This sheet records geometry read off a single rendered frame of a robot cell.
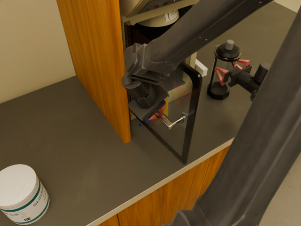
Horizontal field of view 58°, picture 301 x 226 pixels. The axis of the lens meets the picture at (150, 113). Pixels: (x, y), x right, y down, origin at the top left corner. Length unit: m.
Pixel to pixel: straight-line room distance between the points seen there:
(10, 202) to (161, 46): 0.59
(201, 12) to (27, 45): 0.95
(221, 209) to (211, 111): 0.91
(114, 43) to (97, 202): 0.52
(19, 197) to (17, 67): 0.64
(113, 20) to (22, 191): 0.53
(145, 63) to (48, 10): 0.74
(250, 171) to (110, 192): 0.72
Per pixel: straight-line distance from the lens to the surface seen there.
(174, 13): 0.99
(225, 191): 0.31
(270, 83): 0.29
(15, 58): 1.30
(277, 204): 2.15
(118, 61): 0.79
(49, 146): 1.12
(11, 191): 0.88
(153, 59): 0.54
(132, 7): 0.77
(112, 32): 0.73
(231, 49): 1.14
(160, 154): 1.03
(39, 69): 1.35
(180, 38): 0.47
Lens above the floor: 1.80
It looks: 48 degrees down
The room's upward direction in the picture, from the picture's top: straight up
